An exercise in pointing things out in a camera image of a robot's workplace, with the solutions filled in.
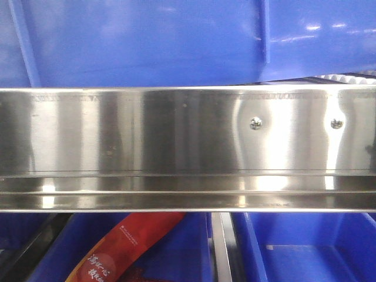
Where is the large blue plastic bin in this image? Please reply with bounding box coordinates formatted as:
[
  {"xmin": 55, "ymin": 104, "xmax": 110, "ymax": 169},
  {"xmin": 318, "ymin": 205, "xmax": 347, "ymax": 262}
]
[{"xmin": 1, "ymin": 1, "xmax": 375, "ymax": 88}]

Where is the lower left blue bin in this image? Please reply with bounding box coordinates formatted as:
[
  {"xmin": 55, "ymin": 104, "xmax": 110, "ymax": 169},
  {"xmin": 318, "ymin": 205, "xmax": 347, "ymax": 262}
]
[{"xmin": 28, "ymin": 213, "xmax": 213, "ymax": 281}]

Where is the lower right blue bin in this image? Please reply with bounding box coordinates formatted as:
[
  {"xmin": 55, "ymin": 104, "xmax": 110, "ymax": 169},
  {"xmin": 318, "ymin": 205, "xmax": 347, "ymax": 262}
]
[{"xmin": 231, "ymin": 212, "xmax": 375, "ymax": 281}]

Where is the red snack package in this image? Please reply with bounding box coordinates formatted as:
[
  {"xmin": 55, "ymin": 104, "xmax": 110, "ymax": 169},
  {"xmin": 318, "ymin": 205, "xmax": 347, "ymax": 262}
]
[{"xmin": 66, "ymin": 212, "xmax": 185, "ymax": 281}]

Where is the white roller track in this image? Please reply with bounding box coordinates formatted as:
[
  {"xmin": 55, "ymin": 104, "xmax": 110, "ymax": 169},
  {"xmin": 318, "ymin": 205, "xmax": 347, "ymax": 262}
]
[{"xmin": 309, "ymin": 70, "xmax": 376, "ymax": 85}]

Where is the stainless steel shelf rail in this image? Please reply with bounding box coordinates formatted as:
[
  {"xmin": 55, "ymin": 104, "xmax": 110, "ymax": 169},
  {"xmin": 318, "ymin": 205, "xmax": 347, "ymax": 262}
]
[{"xmin": 1, "ymin": 84, "xmax": 375, "ymax": 212}]

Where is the left rail screw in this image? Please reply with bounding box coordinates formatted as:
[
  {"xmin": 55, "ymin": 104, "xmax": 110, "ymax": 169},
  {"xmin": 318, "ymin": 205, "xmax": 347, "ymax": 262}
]
[{"xmin": 249, "ymin": 117, "xmax": 263, "ymax": 130}]

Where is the rail screw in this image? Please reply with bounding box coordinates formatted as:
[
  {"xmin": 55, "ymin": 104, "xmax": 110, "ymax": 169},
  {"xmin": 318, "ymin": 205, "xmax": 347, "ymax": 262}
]
[
  {"xmin": 249, "ymin": 117, "xmax": 263, "ymax": 130},
  {"xmin": 330, "ymin": 119, "xmax": 344, "ymax": 129}
]

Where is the steel divider post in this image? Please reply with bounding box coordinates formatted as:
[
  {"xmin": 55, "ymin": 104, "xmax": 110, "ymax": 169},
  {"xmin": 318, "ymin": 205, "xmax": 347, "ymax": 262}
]
[{"xmin": 211, "ymin": 212, "xmax": 233, "ymax": 282}]

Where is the right rail screw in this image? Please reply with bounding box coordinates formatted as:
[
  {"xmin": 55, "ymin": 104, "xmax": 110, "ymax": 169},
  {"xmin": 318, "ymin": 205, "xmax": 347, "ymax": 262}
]
[{"xmin": 330, "ymin": 119, "xmax": 344, "ymax": 129}]

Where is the black frame bar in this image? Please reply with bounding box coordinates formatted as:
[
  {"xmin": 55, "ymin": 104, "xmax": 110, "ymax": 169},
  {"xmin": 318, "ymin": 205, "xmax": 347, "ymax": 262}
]
[{"xmin": 1, "ymin": 213, "xmax": 72, "ymax": 281}]

